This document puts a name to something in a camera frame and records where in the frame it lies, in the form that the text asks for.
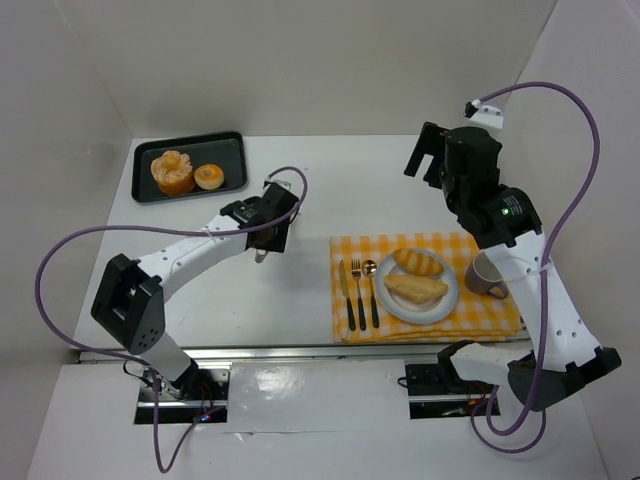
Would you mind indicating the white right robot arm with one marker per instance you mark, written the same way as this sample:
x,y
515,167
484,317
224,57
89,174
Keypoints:
x,y
507,229

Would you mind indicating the long golden bread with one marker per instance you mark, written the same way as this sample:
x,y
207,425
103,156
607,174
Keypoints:
x,y
417,291

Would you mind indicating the purple mug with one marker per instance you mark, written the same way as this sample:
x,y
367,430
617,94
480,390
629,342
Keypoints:
x,y
483,278

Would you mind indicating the yellow checkered cloth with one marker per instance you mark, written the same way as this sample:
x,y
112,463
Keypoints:
x,y
476,317

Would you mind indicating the gold knife black handle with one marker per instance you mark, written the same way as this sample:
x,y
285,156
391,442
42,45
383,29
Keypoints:
x,y
346,294

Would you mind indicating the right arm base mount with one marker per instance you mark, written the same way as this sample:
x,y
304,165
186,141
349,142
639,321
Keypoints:
x,y
430,396

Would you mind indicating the small oval bread roll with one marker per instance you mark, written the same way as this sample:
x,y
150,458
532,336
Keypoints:
x,y
417,263

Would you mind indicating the white blue-rimmed plate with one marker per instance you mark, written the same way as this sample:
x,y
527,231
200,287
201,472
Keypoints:
x,y
425,313

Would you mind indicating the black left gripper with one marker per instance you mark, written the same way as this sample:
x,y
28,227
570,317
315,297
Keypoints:
x,y
279,220

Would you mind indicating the gold fork black handle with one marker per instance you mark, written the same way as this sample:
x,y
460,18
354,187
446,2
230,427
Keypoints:
x,y
356,274

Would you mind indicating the orange fluted cake bread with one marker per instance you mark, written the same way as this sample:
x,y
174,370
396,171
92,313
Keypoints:
x,y
173,173

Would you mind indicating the round donut bread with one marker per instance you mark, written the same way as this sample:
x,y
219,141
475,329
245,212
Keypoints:
x,y
209,177

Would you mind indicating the gold spoon black handle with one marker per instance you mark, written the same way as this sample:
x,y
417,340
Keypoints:
x,y
369,269

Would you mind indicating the black baking tray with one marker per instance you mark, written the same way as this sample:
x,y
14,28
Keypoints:
x,y
224,149

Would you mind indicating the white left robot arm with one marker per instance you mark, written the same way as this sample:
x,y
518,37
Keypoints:
x,y
131,297

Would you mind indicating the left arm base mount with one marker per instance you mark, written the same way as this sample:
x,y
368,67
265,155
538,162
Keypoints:
x,y
205,401

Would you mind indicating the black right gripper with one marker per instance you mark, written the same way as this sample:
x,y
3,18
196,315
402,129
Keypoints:
x,y
435,163

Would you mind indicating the aluminium rail front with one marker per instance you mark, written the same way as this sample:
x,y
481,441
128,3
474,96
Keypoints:
x,y
318,352

